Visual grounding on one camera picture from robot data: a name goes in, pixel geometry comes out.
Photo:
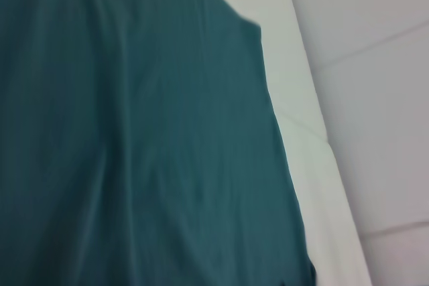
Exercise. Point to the teal t-shirt with beige print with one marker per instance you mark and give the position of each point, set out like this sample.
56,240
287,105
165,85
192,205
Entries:
134,132

